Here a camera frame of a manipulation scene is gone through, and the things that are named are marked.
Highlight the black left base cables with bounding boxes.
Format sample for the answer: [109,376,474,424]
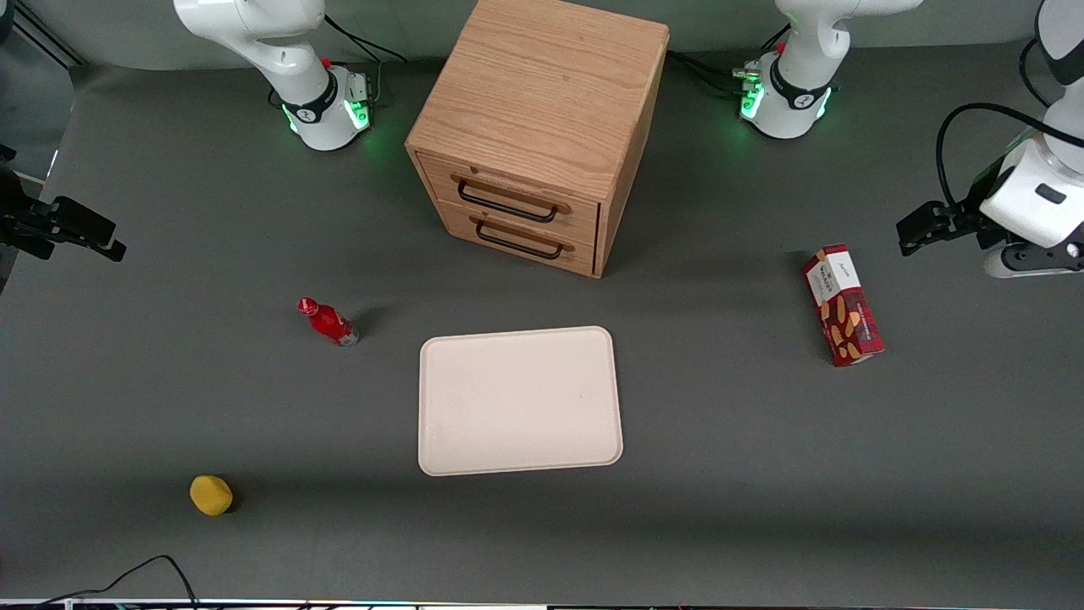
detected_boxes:
[667,24,793,98]

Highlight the wooden drawer cabinet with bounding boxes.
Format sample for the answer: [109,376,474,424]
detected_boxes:
[405,0,671,280]

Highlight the thin black floor cable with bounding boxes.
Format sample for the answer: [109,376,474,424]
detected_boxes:
[34,555,200,607]

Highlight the black base cables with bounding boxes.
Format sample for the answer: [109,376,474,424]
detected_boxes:
[324,15,408,107]
[667,24,793,98]

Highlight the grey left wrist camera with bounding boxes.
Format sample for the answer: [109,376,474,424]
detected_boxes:
[982,240,1084,280]

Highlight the yellow lemon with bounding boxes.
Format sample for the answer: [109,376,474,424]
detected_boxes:
[190,474,234,517]

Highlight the wooden drawer long handle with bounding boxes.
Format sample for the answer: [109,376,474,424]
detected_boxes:
[418,152,601,247]

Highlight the cream rectangular tray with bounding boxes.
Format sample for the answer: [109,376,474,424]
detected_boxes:
[418,326,624,477]

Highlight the red cookie box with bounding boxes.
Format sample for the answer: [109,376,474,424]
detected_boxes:
[803,244,886,368]

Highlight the grey table mat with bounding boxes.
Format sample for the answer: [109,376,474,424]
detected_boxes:
[0,30,1084,604]

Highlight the long black arm cable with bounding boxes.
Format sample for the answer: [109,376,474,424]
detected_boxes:
[935,103,1084,213]

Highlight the black frame bar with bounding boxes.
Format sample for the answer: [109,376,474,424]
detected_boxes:
[15,0,87,67]

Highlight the short black arm cable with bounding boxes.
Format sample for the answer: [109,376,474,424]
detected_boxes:
[1019,38,1053,108]

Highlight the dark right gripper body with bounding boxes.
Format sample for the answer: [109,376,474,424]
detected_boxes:
[0,144,53,293]

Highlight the red drink bottle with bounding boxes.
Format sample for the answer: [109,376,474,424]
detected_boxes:
[297,297,360,348]

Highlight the wooden drawer short handle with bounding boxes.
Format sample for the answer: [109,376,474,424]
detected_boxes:
[435,201,597,279]

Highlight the black right base cables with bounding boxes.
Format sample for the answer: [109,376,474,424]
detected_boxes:
[324,15,408,107]

